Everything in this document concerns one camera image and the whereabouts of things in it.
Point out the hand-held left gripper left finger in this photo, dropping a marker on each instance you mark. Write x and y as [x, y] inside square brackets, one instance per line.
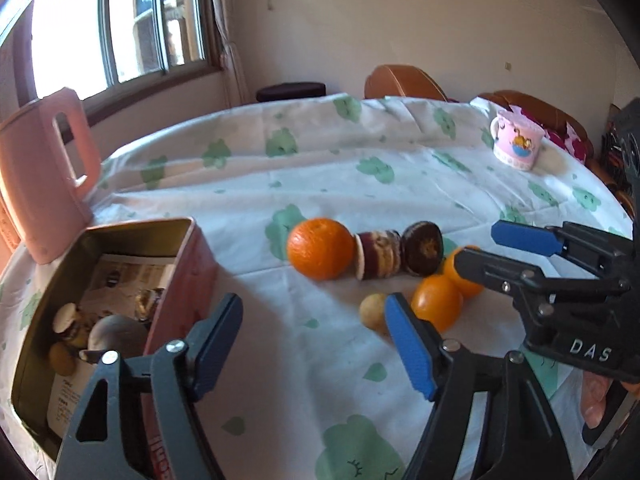
[215, 340]

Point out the brown leather sofa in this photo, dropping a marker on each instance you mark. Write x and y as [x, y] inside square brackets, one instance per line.
[505, 100]

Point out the large orange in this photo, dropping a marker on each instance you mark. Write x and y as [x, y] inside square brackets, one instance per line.
[320, 250]

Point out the pink electric kettle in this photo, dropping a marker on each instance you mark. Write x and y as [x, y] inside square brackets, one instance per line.
[30, 185]

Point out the person's right hand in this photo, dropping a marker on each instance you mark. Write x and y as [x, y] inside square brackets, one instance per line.
[595, 402]

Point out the purple brown passion fruit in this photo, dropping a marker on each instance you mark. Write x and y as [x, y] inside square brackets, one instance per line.
[120, 335]

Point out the dark chocolate round cake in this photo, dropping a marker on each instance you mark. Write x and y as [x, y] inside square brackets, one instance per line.
[422, 247]

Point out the sliding glass window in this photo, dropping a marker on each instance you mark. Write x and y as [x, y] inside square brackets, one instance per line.
[65, 25]

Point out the small orange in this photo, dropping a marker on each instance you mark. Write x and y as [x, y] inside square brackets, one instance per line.
[437, 302]
[467, 287]

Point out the brown leather armchair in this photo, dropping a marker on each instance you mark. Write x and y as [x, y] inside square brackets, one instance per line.
[400, 82]

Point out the round crumb-topped cake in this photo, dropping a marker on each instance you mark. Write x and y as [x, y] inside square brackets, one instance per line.
[67, 320]

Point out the pink floral cushion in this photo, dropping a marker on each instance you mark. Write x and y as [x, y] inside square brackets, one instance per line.
[575, 147]

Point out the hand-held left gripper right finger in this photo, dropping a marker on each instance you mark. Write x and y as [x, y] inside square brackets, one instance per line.
[410, 345]

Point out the white curtain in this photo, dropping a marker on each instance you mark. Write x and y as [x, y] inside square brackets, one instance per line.
[230, 35]

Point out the pink cartoon mug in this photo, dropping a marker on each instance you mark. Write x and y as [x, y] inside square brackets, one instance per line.
[517, 145]

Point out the black round stool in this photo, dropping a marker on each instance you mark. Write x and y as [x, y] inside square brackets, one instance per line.
[290, 91]

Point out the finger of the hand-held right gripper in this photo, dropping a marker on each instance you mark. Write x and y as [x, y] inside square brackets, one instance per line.
[500, 275]
[525, 237]

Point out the printed paper sheet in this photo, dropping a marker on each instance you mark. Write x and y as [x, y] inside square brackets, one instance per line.
[125, 272]

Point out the small brown pastry piece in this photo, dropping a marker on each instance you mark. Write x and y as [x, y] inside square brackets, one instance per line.
[150, 302]

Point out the pink metal tin box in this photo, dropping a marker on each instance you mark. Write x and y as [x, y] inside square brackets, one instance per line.
[185, 280]

